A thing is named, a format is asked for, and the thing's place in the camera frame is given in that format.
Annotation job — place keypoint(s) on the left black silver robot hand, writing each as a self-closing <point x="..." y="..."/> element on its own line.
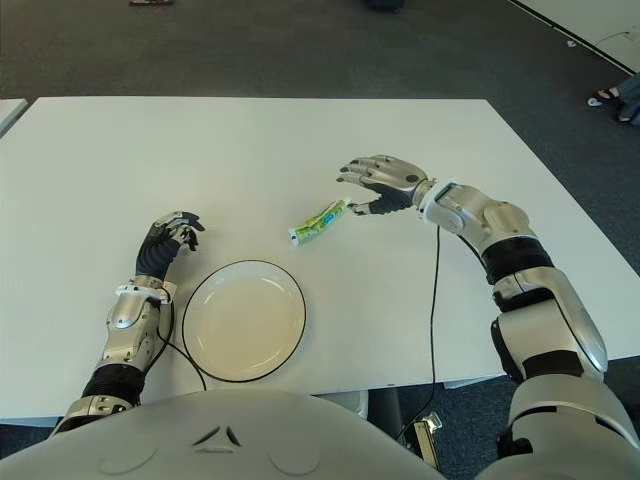
<point x="152" y="255"/>

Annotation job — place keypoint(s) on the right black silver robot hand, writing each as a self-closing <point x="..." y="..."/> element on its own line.
<point x="395" y="175"/>

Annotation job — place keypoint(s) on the green toothpaste tube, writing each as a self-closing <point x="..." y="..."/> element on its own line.
<point x="320" y="220"/>

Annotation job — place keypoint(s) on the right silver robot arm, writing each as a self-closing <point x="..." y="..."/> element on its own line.
<point x="540" y="310"/>

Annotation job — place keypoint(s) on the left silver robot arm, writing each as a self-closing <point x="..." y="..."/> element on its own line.
<point x="125" y="315"/>

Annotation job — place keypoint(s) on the white plate with black rim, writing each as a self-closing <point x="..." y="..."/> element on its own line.
<point x="245" y="320"/>

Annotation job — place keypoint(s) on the grey robot torso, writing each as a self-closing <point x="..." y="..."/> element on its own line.
<point x="200" y="440"/>

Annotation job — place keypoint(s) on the white side table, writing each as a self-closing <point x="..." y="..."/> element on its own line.
<point x="9" y="115"/>

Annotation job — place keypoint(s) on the person's sandalled foot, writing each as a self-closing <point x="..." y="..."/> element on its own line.
<point x="626" y="118"/>
<point x="607" y="93"/>

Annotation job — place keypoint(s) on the grey floor power strip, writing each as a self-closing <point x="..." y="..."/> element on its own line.
<point x="425" y="435"/>

